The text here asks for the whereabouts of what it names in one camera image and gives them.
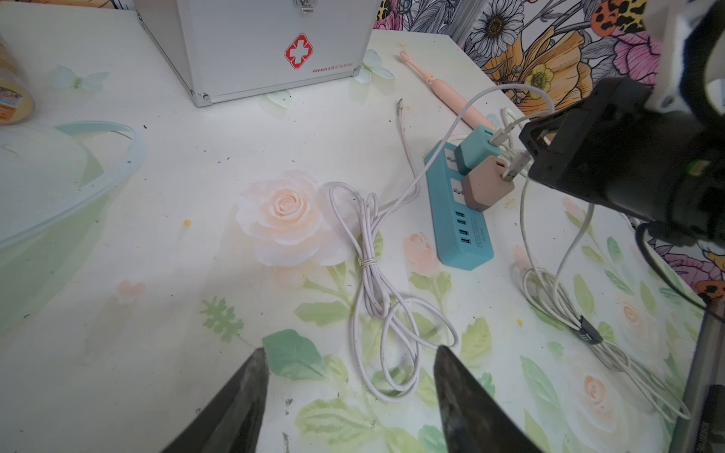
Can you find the small amber bottle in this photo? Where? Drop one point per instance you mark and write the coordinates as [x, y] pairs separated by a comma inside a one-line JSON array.
[[17, 104]]

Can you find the teal power strip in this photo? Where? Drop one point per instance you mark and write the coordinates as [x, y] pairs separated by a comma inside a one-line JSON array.
[[461, 236]]

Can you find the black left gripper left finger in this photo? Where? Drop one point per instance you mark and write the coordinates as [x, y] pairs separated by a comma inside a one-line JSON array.
[[232, 421]]

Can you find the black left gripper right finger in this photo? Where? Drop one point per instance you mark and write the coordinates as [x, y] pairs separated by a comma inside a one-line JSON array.
[[471, 419]]

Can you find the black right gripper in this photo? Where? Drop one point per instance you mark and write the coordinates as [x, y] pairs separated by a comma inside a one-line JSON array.
[[609, 150]]

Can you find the silver first aid case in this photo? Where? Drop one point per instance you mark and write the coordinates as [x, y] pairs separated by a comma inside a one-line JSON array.
[[223, 50]]

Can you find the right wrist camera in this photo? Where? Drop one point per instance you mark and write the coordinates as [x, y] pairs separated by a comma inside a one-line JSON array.
[[691, 57]]

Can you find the pink electric toothbrush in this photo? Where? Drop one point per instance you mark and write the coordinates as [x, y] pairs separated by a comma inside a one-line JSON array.
[[449, 96]]

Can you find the teal small plug block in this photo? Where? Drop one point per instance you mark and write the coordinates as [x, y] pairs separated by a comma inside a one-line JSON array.
[[475, 149]]

